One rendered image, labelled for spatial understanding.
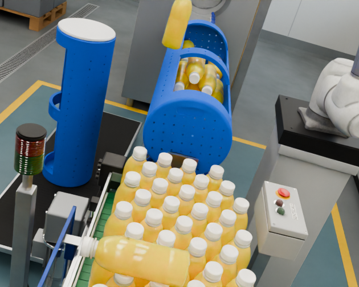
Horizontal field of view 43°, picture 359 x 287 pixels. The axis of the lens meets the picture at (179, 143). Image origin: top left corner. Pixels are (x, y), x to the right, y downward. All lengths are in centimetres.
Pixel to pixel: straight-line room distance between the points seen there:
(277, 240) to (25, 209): 63
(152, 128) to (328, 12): 551
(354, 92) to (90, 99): 129
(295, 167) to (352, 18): 510
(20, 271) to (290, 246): 70
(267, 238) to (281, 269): 99
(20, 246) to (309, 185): 117
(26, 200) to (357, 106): 107
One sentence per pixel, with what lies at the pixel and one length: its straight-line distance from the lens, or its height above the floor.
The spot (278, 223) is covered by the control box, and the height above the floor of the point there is 110.
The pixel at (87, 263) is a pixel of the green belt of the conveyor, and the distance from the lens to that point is 122.
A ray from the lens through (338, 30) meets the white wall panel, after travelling 684.
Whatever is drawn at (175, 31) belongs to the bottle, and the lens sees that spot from 165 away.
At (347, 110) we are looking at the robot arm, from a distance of 161.
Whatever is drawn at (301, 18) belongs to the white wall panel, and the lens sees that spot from 673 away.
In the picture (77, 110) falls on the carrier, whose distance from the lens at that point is 235.
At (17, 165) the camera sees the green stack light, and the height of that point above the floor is 118.
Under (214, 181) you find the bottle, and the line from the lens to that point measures 130.
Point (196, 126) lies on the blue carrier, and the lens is 140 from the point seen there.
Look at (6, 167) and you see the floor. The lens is 299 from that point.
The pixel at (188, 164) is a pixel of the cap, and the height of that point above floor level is 111.
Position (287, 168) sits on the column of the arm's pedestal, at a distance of 186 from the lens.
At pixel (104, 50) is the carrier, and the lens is 224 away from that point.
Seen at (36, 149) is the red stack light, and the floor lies 123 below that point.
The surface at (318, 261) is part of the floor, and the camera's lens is 298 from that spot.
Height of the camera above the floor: 180
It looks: 31 degrees down
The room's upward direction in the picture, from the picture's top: 16 degrees clockwise
